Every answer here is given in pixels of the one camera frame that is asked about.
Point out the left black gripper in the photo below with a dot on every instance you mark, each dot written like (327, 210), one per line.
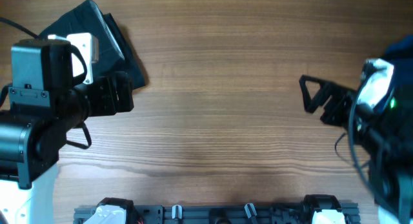
(109, 105)

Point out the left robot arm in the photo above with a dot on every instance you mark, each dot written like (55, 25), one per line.
(46, 101)

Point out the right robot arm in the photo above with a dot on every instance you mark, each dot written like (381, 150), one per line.
(377, 118)

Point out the black aluminium base frame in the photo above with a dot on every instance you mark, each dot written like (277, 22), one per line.
(314, 208)

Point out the blue clothes pile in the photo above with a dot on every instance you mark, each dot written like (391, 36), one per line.
(400, 56)

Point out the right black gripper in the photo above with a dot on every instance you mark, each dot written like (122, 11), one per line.
(342, 96)

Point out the black shorts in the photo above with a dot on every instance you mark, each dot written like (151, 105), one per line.
(115, 54)

